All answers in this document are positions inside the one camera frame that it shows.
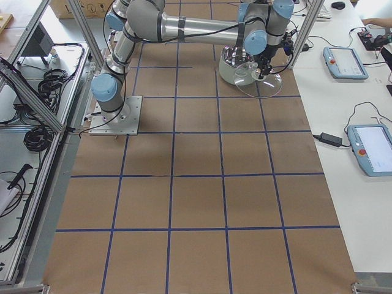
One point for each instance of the glass pot lid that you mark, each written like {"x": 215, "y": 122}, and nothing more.
{"x": 267, "y": 87}

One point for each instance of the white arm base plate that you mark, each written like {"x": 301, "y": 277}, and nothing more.
{"x": 125, "y": 123}

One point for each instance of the black computer mouse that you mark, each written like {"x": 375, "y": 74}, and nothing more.
{"x": 338, "y": 5}

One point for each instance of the brown paper table mat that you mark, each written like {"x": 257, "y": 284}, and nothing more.
{"x": 218, "y": 192}

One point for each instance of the cardboard box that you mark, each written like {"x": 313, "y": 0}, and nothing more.
{"x": 90, "y": 8}

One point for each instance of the person hand at desk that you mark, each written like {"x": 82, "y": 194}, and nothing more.
{"x": 383, "y": 22}

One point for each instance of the teach pendant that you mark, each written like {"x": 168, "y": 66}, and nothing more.
{"x": 344, "y": 63}
{"x": 371, "y": 145}

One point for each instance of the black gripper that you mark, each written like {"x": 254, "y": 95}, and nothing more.
{"x": 264, "y": 56}

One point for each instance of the black power adapter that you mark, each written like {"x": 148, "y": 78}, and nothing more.
{"x": 330, "y": 139}

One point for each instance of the aluminium frame post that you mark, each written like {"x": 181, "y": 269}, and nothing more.
{"x": 305, "y": 30}

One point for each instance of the teach pendant near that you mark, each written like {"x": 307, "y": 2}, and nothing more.
{"x": 371, "y": 145}

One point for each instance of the pale green cooking pot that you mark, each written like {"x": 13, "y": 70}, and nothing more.
{"x": 236, "y": 66}

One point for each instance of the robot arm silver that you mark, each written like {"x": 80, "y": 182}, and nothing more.
{"x": 249, "y": 44}

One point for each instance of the teach pendant far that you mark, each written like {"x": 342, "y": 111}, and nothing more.
{"x": 344, "y": 63}

